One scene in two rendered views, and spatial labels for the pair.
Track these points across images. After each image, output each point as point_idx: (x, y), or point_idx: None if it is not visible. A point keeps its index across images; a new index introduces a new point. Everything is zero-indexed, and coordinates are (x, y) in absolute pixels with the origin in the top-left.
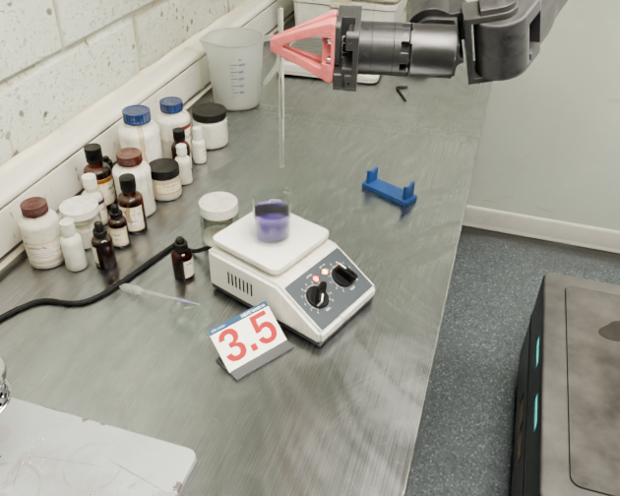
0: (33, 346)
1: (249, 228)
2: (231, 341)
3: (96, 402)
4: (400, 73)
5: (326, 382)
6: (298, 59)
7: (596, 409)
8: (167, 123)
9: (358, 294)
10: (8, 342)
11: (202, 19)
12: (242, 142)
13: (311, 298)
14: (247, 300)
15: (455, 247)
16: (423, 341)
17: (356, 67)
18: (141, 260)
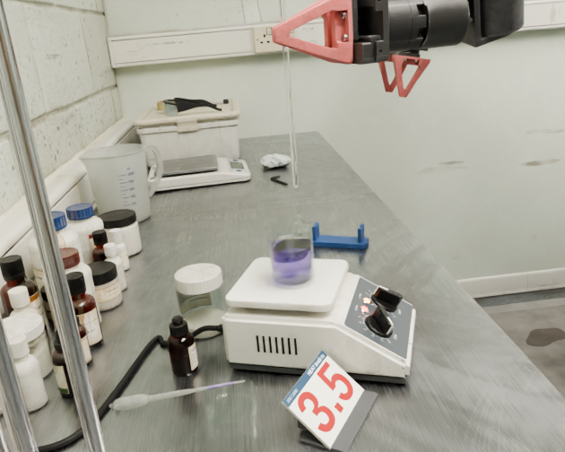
0: None
1: (260, 281)
2: (314, 408)
3: None
4: (416, 41)
5: (447, 416)
6: (309, 45)
7: None
8: (82, 230)
9: (408, 317)
10: None
11: (65, 151)
12: (157, 244)
13: (376, 328)
14: (290, 364)
15: (440, 265)
16: (499, 343)
17: (388, 29)
18: (117, 371)
